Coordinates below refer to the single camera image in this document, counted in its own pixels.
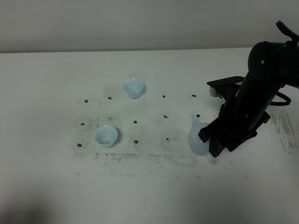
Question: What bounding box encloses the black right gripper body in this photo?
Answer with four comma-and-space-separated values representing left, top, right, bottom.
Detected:
207, 76, 269, 152

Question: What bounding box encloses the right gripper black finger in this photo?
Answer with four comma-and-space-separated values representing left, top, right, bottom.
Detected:
209, 137, 230, 158
198, 118, 224, 143

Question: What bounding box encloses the light blue porcelain teapot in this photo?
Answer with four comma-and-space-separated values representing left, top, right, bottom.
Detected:
188, 111, 220, 165

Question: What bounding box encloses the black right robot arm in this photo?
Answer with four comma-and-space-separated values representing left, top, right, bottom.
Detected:
198, 21, 299, 157

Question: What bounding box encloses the far light blue teacup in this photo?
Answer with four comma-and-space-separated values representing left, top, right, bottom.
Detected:
123, 78, 144, 99

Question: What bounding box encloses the light blue teacup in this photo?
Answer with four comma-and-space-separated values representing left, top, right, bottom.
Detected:
94, 125, 118, 148
123, 78, 144, 99

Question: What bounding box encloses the near light blue teacup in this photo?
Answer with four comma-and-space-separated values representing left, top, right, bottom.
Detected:
94, 125, 118, 148

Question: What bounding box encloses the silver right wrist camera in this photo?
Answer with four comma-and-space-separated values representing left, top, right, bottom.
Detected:
209, 86, 219, 97

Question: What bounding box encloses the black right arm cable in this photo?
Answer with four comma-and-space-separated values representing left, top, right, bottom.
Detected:
271, 92, 292, 105

